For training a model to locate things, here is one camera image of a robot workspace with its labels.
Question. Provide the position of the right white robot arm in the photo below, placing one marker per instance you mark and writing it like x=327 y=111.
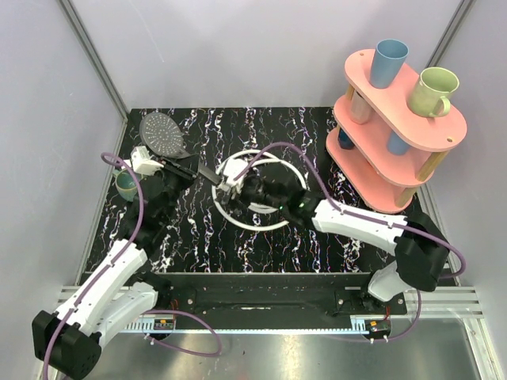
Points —
x=417 y=245

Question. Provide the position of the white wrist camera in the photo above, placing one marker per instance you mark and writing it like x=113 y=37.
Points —
x=232 y=179
x=142 y=163

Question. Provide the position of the pink cup middle shelf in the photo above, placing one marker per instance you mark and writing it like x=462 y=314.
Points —
x=360 y=111

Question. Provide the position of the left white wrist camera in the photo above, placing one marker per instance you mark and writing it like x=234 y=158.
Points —
x=142 y=163

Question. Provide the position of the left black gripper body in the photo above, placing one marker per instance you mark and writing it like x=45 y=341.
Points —
x=179 y=169

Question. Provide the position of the green mug on shelf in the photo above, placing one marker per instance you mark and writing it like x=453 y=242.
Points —
x=431 y=95

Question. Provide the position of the dark blue cup bottom shelf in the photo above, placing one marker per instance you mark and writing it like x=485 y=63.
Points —
x=344 y=141

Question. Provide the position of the grey shower head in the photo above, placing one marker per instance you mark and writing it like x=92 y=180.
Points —
x=163 y=138

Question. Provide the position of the blue tumbler on top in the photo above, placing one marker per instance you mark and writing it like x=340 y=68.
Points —
x=387 y=61

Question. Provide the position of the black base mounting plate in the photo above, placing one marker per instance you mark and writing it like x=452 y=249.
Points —
x=277 y=308

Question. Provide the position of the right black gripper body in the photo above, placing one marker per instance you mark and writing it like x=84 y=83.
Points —
x=253 y=190

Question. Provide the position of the teal ceramic cup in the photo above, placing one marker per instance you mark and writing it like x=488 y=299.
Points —
x=125 y=184

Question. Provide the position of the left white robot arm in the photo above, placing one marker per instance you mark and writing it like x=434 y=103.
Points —
x=71 y=338

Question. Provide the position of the aluminium rail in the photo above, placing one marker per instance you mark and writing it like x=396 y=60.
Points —
x=451 y=303

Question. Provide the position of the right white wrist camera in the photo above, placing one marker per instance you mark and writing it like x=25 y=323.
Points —
x=232 y=179

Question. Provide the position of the pink three-tier shelf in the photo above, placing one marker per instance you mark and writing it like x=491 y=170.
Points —
x=386 y=182

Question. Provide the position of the light blue cup middle shelf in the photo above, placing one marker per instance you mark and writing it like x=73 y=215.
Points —
x=396 y=145

